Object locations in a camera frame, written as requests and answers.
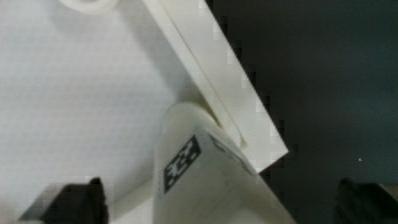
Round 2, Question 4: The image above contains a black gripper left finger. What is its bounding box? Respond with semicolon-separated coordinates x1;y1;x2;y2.
18;177;109;224

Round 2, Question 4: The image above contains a white desk leg with tag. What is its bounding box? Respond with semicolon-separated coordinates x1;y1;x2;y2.
153;102;297;224

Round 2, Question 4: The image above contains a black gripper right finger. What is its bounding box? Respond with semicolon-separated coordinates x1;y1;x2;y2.
333;178;398;224

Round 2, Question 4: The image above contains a white desk tabletop panel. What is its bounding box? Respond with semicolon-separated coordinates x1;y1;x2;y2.
0;0;201;224

